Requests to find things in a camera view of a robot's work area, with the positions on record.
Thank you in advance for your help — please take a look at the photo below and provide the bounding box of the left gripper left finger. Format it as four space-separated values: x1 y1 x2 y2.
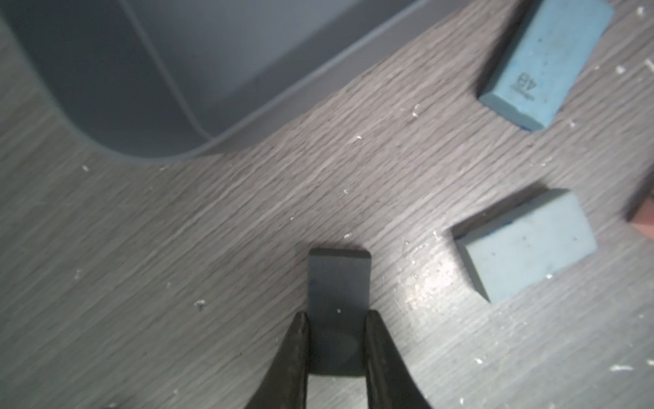
245 312 310 409

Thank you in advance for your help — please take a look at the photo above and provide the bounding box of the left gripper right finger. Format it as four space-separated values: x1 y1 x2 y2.
364 310 431 409

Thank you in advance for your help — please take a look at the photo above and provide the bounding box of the black eraser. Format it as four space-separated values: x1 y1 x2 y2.
307 248 371 378

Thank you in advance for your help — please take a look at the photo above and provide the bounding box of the dark grey storage box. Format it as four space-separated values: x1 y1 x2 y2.
1 1 463 162

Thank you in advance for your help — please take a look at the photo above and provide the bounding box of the teal eraser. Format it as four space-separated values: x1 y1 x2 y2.
479 0 614 132

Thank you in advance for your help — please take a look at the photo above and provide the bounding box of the grey eraser middle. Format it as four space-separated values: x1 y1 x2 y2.
455 188 598 303

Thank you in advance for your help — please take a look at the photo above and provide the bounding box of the pink eraser centre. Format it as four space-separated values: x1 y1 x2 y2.
629 193 654 240

